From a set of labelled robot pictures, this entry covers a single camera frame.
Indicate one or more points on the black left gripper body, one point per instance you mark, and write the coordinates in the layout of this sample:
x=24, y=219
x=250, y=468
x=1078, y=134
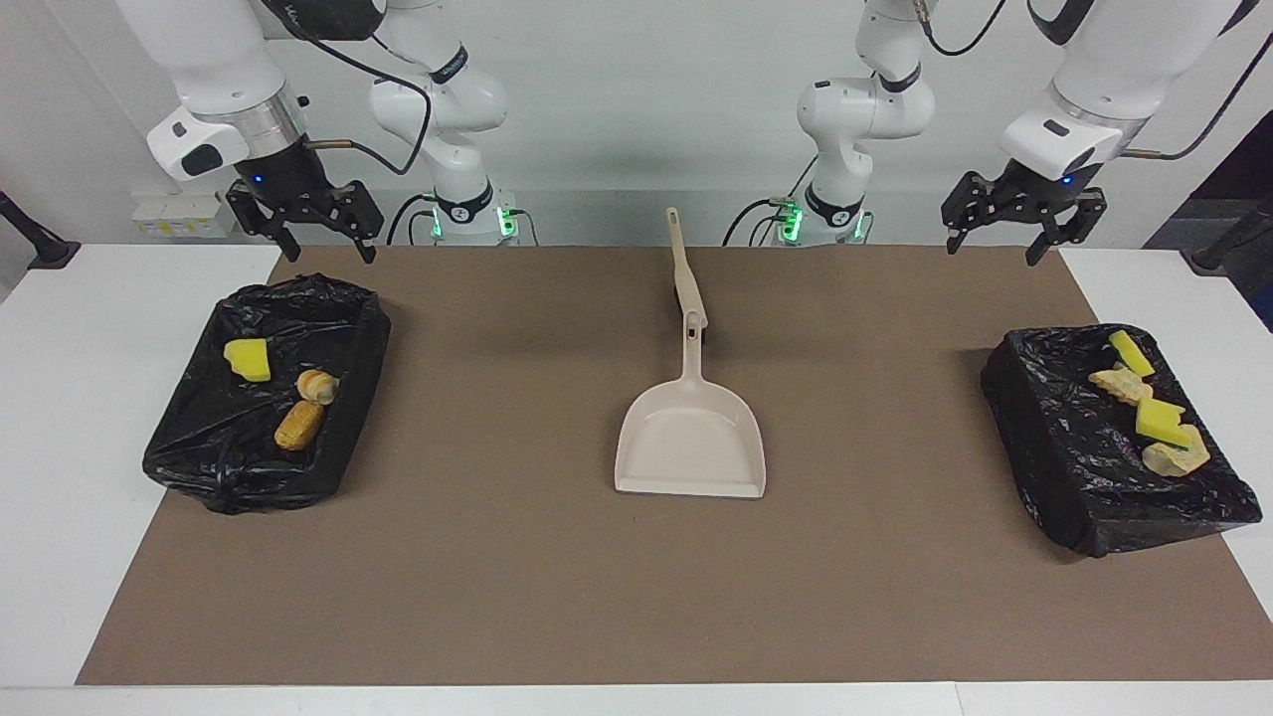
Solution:
x=1039, y=194

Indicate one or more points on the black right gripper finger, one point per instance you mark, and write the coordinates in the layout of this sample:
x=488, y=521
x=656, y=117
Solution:
x=360, y=214
x=261, y=219

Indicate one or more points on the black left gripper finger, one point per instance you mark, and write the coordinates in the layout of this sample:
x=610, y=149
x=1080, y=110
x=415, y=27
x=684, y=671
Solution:
x=1079, y=214
x=967, y=204

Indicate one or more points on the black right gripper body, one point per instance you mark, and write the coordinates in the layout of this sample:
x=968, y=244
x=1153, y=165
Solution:
x=293, y=179

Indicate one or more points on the bright yellow sponge piece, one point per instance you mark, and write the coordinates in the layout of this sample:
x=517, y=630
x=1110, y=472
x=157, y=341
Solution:
x=249, y=360

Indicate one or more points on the green yellow sponge piece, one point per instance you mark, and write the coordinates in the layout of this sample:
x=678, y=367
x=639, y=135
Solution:
x=1132, y=353
x=1162, y=423

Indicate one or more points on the pale yellow sponge scrap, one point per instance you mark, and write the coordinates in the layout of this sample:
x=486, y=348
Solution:
x=317, y=387
x=1176, y=457
x=1119, y=385

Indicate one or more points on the orange brown sponge piece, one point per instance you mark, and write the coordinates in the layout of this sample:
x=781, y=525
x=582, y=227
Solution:
x=299, y=426

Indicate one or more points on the beige hand brush black bristles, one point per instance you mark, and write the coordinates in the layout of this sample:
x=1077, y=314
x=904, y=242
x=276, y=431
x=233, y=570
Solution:
x=686, y=273

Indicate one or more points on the beige plastic dustpan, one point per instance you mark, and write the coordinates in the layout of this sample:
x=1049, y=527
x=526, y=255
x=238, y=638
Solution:
x=691, y=438

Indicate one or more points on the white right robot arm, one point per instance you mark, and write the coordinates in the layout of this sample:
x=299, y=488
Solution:
x=229, y=60

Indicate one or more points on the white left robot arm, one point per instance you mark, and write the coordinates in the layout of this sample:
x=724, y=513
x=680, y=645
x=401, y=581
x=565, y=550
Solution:
x=865, y=109

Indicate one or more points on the bin with black bag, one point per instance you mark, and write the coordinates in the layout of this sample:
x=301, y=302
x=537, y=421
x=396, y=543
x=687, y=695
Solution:
x=209, y=447
x=1074, y=467

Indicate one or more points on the black stand foot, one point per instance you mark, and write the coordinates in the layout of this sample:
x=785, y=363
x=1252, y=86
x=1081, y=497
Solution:
x=45, y=249
x=1218, y=254

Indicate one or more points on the brown table mat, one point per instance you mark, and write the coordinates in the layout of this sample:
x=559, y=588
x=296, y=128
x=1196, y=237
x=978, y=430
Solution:
x=636, y=597

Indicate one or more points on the white wall socket box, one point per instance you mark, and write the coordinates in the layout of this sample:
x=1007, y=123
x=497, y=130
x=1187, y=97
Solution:
x=169, y=216

